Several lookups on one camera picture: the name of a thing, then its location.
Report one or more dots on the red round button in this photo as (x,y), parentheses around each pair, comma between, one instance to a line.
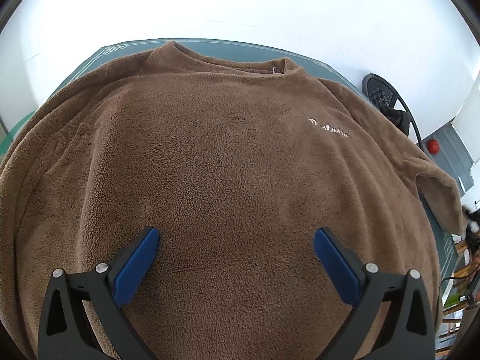
(433,146)

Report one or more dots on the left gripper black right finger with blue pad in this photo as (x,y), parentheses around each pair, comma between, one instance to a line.
(407,331)

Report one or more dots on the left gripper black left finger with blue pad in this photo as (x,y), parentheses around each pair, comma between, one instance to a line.
(65,331)

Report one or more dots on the grey box with button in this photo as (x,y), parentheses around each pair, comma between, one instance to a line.
(453,156)

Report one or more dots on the brown fleece sweater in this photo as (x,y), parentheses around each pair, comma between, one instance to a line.
(225,176)

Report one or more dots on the teal table mat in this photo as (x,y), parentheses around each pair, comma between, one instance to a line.
(232,48)

